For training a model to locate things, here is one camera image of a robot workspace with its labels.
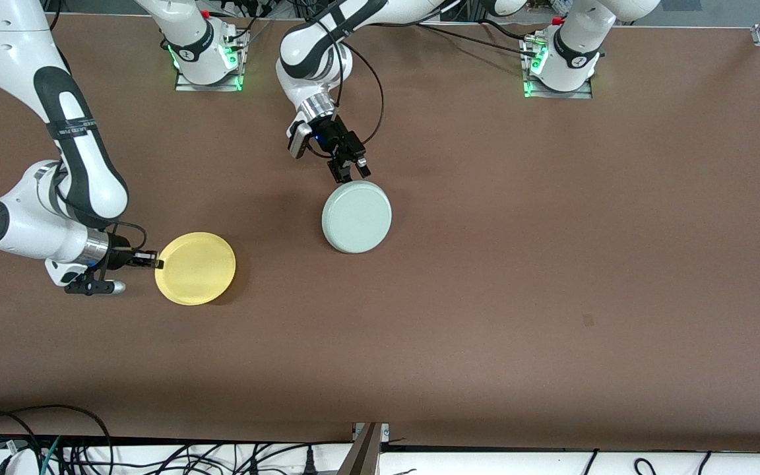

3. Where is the light green round plate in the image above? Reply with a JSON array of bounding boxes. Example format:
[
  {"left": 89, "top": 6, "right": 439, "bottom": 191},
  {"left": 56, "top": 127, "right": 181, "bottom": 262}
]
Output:
[{"left": 321, "top": 180, "right": 393, "bottom": 255}]

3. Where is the yellow round plate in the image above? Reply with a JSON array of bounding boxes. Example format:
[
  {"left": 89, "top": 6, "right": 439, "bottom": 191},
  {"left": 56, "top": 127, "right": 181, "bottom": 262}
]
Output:
[{"left": 154, "top": 232, "right": 237, "bottom": 306}]

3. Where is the brown table cover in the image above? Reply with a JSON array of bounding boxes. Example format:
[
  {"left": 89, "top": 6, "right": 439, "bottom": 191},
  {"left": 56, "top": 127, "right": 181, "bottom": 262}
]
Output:
[{"left": 0, "top": 13, "right": 760, "bottom": 453}]

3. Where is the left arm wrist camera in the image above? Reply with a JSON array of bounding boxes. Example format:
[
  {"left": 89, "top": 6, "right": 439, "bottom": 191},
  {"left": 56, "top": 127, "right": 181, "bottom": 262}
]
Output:
[{"left": 288, "top": 121, "right": 313, "bottom": 160}]

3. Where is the large looped black cable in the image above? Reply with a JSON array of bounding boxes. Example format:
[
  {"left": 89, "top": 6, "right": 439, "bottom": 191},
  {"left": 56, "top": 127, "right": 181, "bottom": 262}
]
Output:
[{"left": 0, "top": 404, "right": 114, "bottom": 475}]

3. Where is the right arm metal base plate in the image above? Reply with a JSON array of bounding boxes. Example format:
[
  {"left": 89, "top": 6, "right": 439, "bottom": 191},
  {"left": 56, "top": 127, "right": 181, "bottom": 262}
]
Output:
[{"left": 174, "top": 30, "right": 245, "bottom": 93}]

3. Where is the black cable to arm base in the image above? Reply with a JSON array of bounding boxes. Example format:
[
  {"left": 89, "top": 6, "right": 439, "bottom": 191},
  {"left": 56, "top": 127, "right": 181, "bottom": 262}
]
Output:
[{"left": 420, "top": 21, "right": 534, "bottom": 57}]

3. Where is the green cable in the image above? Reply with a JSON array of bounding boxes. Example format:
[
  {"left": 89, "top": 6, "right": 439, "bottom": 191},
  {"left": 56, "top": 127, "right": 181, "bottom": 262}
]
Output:
[{"left": 40, "top": 435, "right": 63, "bottom": 475}]

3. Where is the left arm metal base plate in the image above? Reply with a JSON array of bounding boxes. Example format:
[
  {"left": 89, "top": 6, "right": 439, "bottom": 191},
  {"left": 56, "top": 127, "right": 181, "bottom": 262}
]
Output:
[{"left": 522, "top": 36, "right": 595, "bottom": 100}]

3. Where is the aluminium profile post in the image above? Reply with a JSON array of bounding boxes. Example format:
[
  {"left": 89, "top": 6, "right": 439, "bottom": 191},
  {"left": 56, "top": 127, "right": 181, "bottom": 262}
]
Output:
[{"left": 337, "top": 422, "right": 391, "bottom": 475}]

